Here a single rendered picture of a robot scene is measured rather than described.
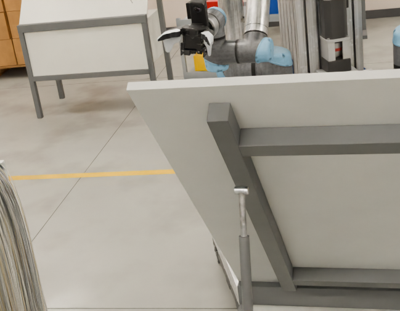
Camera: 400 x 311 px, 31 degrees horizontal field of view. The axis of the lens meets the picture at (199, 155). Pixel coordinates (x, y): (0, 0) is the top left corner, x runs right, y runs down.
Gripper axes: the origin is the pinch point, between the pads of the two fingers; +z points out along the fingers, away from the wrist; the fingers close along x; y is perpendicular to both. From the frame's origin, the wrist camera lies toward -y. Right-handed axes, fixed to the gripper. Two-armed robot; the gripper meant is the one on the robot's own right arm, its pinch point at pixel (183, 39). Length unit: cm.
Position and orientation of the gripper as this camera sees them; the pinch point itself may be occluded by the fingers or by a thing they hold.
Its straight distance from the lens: 198.1
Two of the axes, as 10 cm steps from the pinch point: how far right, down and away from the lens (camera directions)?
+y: -0.1, 9.1, 4.2
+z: -2.7, 4.0, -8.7
